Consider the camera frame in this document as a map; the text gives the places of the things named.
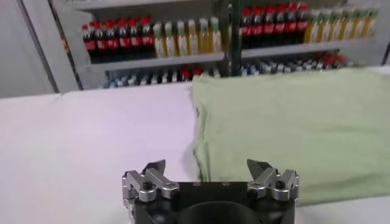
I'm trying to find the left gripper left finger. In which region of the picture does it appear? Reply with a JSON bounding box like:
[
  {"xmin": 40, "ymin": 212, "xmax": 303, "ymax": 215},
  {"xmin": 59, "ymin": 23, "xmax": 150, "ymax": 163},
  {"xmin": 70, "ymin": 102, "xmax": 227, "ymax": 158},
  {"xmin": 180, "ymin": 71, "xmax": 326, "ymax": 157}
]
[{"xmin": 122, "ymin": 159, "xmax": 180, "ymax": 202}]

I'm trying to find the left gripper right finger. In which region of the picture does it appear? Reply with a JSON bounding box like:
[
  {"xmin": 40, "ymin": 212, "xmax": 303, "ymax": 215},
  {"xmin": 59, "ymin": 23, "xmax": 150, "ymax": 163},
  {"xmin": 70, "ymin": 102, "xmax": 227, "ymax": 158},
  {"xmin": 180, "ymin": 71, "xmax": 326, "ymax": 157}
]
[{"xmin": 247, "ymin": 159, "xmax": 300, "ymax": 201}]

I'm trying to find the light green shirt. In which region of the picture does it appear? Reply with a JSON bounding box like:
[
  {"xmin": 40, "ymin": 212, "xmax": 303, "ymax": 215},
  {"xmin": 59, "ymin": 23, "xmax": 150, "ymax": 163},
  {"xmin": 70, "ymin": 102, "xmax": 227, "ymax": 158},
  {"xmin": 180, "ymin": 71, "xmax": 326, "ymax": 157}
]
[{"xmin": 190, "ymin": 67, "xmax": 390, "ymax": 206}]

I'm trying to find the yellow juice bottle green cap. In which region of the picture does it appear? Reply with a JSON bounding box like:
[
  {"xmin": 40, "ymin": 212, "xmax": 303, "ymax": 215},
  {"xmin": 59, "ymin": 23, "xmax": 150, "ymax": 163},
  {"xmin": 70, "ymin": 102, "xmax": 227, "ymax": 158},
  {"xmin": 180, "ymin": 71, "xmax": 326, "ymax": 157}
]
[
  {"xmin": 153, "ymin": 23, "xmax": 167, "ymax": 58},
  {"xmin": 328, "ymin": 8, "xmax": 344, "ymax": 41},
  {"xmin": 305, "ymin": 10, "xmax": 321, "ymax": 43},
  {"xmin": 197, "ymin": 18, "xmax": 211, "ymax": 55},
  {"xmin": 208, "ymin": 16, "xmax": 222, "ymax": 53},
  {"xmin": 186, "ymin": 19, "xmax": 199, "ymax": 55},
  {"xmin": 352, "ymin": 5, "xmax": 368, "ymax": 39},
  {"xmin": 316, "ymin": 9, "xmax": 332, "ymax": 43},
  {"xmin": 340, "ymin": 6, "xmax": 356, "ymax": 40},
  {"xmin": 364, "ymin": 4, "xmax": 380, "ymax": 37},
  {"xmin": 164, "ymin": 21, "xmax": 177, "ymax": 57},
  {"xmin": 175, "ymin": 20, "xmax": 189, "ymax": 57}
]

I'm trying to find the glass door black frame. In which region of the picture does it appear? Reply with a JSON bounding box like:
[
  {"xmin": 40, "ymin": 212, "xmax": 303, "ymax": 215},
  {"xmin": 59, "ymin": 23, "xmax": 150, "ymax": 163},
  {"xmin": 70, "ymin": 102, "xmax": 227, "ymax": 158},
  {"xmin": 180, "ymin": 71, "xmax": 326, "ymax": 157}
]
[{"xmin": 47, "ymin": 0, "xmax": 106, "ymax": 91}]

